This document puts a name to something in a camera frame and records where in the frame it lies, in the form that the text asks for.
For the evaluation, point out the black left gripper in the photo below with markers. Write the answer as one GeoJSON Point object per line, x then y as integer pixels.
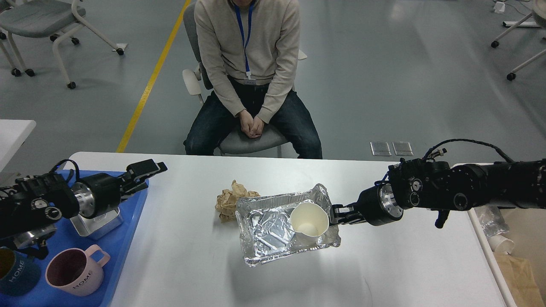
{"type": "Point", "coordinates": [100, 193]}

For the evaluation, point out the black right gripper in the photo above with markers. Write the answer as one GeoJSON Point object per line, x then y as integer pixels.
{"type": "Point", "coordinates": [376, 206]}

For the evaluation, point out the white paper cup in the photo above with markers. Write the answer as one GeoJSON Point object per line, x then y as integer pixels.
{"type": "Point", "coordinates": [309, 221]}

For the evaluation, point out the stainless steel rectangular tray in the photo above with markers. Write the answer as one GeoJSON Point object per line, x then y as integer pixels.
{"type": "Point", "coordinates": [96, 228]}

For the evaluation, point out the aluminium foil tray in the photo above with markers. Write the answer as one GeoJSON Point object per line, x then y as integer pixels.
{"type": "Point", "coordinates": [266, 232]}

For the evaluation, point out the brown paper ball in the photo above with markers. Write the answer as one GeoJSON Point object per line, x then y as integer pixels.
{"type": "Point", "coordinates": [226, 201]}

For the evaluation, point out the pink HOME mug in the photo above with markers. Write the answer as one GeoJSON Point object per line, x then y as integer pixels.
{"type": "Point", "coordinates": [76, 271]}

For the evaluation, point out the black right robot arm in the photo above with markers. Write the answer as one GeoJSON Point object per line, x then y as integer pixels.
{"type": "Point", "coordinates": [430, 184]}

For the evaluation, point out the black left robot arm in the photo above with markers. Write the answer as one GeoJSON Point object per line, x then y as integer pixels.
{"type": "Point", "coordinates": [31, 206]}

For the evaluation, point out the left metal floor plate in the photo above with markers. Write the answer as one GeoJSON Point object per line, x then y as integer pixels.
{"type": "Point", "coordinates": [380, 149]}

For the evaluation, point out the metal floor plate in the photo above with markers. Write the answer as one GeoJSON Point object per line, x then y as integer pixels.
{"type": "Point", "coordinates": [402, 148]}
{"type": "Point", "coordinates": [380, 149]}

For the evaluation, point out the right metal floor plate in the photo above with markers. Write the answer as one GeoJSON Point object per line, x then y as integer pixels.
{"type": "Point", "coordinates": [402, 148]}

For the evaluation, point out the white side table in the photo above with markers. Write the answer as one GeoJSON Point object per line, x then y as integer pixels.
{"type": "Point", "coordinates": [13, 134]}

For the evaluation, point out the crumpled clear plastic bag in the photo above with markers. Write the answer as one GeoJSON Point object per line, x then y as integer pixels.
{"type": "Point", "coordinates": [491, 220]}

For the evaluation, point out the blue plastic tray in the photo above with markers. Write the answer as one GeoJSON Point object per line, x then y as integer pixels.
{"type": "Point", "coordinates": [116, 242]}

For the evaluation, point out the dark blue HOME mug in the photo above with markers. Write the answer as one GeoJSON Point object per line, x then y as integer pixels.
{"type": "Point", "coordinates": [18, 274]}

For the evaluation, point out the white cup in bin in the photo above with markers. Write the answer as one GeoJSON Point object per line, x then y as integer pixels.
{"type": "Point", "coordinates": [501, 244]}

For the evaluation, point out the brown paper bag in bin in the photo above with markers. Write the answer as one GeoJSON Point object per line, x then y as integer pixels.
{"type": "Point", "coordinates": [518, 275]}

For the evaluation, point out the beige plastic bin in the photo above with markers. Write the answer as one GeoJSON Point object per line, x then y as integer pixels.
{"type": "Point", "coordinates": [527, 230]}

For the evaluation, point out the seated man in beige sweater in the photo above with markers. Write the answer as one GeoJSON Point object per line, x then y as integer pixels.
{"type": "Point", "coordinates": [249, 49]}

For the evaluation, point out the grey wheeled chair left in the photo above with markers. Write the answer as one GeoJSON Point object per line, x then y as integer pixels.
{"type": "Point", "coordinates": [44, 18]}

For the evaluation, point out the white power adapter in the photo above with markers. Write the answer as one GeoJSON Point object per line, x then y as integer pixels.
{"type": "Point", "coordinates": [499, 7]}

